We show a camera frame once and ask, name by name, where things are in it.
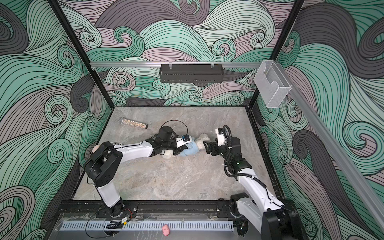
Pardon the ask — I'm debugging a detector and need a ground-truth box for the clear plastic wall bin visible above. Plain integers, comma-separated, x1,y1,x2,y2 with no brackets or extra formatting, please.
254,60,292,109

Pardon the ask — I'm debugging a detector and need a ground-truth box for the left camera black cable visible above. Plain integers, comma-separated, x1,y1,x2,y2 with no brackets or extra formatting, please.
160,119,189,139

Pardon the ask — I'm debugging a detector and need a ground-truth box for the white slotted cable duct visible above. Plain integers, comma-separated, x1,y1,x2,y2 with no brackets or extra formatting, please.
59,220,235,232

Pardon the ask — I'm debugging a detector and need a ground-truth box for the glass tube with sprinkles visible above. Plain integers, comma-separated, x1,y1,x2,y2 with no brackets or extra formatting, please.
119,117,148,129

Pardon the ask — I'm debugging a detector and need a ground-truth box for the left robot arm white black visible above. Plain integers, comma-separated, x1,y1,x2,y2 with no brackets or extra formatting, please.
83,126,191,218

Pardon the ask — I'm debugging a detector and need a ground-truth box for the pink round ball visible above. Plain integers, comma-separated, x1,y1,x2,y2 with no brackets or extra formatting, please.
92,145,100,153

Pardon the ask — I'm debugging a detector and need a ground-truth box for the aluminium rail wall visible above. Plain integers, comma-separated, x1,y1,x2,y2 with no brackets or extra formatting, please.
90,61,262,69
277,63,384,230

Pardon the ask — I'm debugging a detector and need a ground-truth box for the white teddy bear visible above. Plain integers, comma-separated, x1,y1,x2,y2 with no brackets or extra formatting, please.
177,134,211,157

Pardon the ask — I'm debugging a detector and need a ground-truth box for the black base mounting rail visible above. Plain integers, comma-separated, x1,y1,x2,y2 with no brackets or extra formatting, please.
58,200,237,217

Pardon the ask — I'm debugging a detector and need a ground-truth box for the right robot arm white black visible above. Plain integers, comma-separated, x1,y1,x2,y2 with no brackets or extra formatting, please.
204,137,304,240

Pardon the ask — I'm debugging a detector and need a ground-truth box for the right camera black cable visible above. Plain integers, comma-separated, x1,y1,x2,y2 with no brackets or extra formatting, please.
222,125,232,145

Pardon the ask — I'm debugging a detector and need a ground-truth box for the aluminium rail right wall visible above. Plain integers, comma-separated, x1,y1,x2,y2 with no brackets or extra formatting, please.
277,63,384,230

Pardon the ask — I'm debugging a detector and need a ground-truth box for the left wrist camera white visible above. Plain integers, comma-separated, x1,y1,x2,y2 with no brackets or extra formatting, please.
176,135,192,148

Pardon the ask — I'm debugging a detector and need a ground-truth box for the small pink toy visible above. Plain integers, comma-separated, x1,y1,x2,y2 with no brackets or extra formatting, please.
162,224,171,236

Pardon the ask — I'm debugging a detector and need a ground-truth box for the camera black cable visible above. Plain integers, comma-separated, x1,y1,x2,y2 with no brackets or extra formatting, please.
222,125,232,145
160,119,189,139

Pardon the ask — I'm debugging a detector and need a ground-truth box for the aluminium rail back wall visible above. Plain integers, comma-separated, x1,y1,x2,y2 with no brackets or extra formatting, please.
90,61,262,69

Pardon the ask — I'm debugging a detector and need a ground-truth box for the black wall tray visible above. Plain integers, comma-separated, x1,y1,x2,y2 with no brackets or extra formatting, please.
160,65,224,83

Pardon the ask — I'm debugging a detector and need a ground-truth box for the light blue fleece hoodie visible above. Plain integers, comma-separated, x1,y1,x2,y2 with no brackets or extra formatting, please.
180,141,200,157

